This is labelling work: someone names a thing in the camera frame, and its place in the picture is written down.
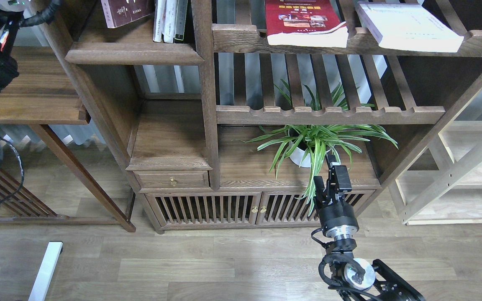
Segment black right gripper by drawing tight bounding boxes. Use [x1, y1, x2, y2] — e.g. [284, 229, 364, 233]
[313, 154, 359, 242]

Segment maroon book white characters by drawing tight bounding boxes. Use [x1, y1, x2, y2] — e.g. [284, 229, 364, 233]
[101, 0, 155, 28]

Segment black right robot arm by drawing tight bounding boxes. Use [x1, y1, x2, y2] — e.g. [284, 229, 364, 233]
[313, 155, 424, 301]

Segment red book on shelf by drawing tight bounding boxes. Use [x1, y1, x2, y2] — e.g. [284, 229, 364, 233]
[265, 0, 349, 48]

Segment white plant pot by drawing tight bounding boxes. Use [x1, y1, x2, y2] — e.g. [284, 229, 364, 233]
[287, 141, 332, 168]

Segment green spider plant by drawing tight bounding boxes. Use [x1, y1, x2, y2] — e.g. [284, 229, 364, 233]
[241, 79, 398, 216]

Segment dark wooden bookshelf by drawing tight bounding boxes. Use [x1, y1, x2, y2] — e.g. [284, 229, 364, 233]
[41, 0, 482, 233]

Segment dark upright book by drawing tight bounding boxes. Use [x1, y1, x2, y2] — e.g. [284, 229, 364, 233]
[174, 0, 189, 43]

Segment dark wooden side table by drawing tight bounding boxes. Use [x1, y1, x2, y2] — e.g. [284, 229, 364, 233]
[0, 46, 136, 232]

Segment white post on floor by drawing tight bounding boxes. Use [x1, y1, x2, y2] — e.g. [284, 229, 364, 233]
[28, 241, 63, 301]

